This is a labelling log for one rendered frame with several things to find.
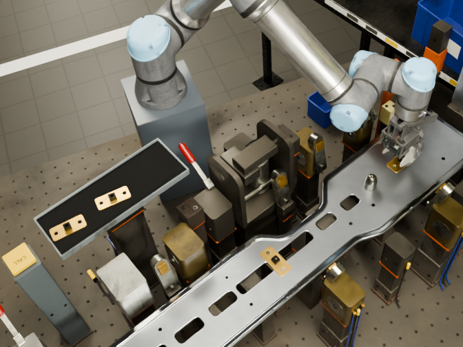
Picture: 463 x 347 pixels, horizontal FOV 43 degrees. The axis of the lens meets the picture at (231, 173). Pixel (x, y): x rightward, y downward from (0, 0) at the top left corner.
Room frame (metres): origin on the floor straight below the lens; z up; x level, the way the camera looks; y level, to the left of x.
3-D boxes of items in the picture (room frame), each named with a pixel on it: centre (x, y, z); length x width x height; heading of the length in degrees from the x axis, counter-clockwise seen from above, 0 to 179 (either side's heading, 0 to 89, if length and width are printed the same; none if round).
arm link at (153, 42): (1.23, 0.17, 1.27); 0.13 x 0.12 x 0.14; 143
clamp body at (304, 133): (1.01, -0.21, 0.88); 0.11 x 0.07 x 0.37; 33
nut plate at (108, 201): (0.82, 0.29, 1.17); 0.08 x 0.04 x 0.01; 110
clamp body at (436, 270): (0.72, -0.55, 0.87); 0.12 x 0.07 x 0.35; 33
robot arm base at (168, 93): (1.22, 0.17, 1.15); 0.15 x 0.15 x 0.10
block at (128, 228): (0.83, 0.29, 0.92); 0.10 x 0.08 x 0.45; 123
